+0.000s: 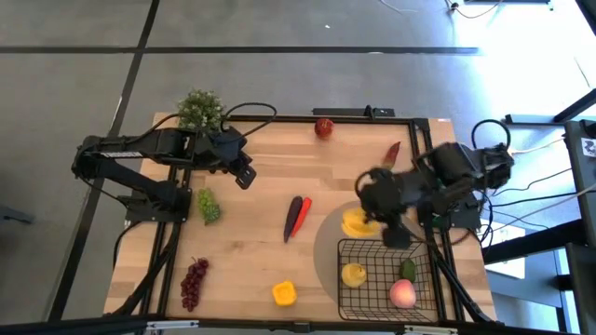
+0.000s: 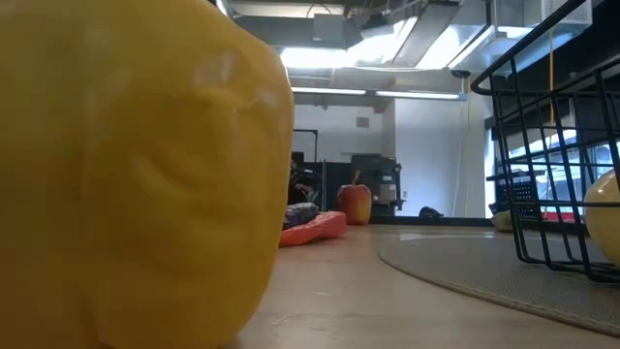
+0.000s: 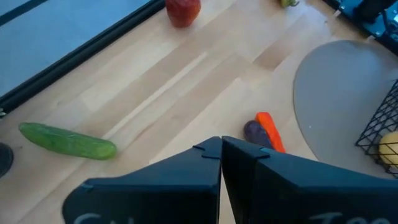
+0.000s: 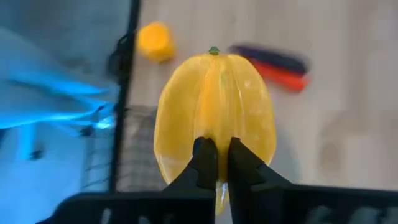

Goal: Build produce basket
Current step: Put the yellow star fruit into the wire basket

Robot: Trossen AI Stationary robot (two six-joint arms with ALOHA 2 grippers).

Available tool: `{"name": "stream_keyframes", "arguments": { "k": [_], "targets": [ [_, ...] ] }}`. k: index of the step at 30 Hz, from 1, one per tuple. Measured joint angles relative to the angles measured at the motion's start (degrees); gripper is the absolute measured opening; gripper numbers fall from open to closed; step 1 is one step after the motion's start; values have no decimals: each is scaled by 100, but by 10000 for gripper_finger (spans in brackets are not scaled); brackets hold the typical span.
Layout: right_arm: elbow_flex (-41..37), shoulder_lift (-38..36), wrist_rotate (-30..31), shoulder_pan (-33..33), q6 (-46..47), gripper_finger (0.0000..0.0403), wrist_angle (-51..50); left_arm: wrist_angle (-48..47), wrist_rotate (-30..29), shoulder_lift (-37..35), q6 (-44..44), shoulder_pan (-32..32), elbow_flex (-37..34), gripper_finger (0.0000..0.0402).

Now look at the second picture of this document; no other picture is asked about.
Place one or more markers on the grey ceiling box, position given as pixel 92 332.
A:
pixel 329 30

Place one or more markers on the person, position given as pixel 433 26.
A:
pixel 300 186

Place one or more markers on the grey wall vent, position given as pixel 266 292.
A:
pixel 362 122

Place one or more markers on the long ceiling light strip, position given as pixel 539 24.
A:
pixel 387 93

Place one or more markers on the black ceiling camera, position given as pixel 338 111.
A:
pixel 460 73

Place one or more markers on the black perforated crate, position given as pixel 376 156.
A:
pixel 523 193

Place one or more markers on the black partition wall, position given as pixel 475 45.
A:
pixel 331 169

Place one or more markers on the black dome object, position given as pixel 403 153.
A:
pixel 430 212

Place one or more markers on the black equipment cart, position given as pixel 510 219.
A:
pixel 382 167

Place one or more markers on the red yellow apple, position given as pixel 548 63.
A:
pixel 355 206

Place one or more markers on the red background object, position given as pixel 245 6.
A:
pixel 562 216

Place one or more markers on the yellow bell pepper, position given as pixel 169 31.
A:
pixel 145 169

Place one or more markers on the large metal ceiling duct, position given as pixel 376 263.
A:
pixel 436 39

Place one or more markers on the black aluminium table frame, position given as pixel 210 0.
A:
pixel 436 221

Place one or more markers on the black background rig frame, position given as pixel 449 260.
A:
pixel 305 130

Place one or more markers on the round grey mat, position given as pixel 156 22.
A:
pixel 484 276

